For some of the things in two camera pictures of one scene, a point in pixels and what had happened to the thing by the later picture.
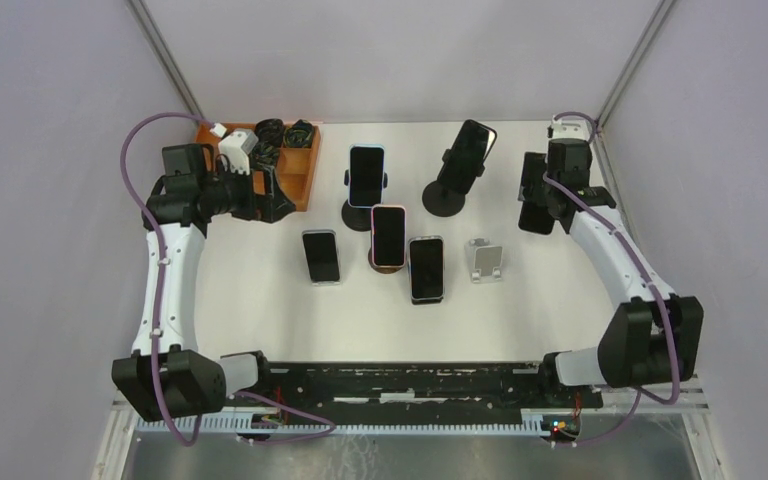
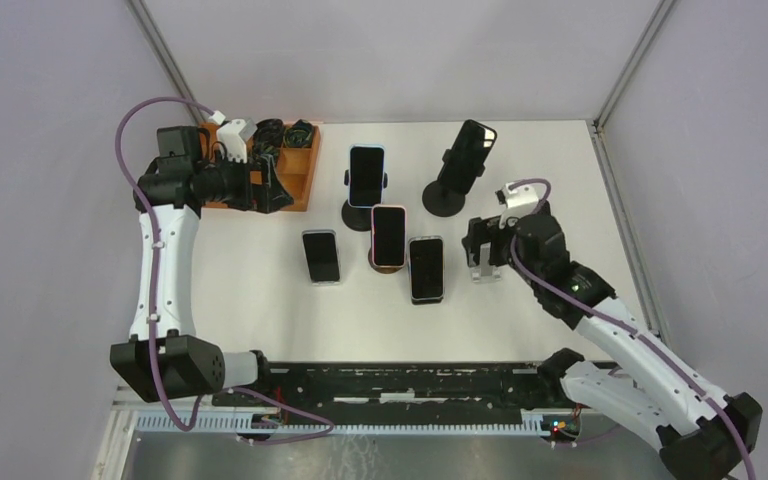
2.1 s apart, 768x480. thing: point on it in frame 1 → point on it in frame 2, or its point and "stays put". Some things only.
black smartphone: x=427 y=269 stays put
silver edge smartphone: x=322 y=252 stays put
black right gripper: x=534 y=169 → x=484 y=230
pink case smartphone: x=388 y=235 stays put
